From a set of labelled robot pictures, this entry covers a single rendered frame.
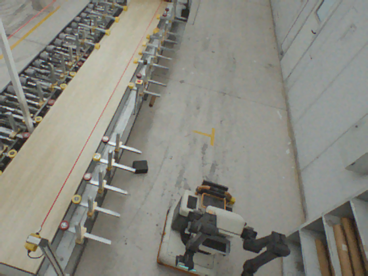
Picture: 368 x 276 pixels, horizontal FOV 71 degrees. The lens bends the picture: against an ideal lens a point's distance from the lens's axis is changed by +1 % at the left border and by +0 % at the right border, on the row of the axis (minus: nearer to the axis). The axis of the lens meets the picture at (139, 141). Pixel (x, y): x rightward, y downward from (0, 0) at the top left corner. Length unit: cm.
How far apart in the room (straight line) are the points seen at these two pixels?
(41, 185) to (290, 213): 325
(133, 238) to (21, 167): 152
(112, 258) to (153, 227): 61
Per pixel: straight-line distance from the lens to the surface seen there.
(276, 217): 404
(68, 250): 256
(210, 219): 170
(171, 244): 300
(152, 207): 342
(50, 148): 276
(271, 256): 189
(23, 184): 258
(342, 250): 302
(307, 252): 337
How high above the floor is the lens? 307
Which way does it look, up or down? 51 degrees down
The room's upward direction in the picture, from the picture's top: 11 degrees clockwise
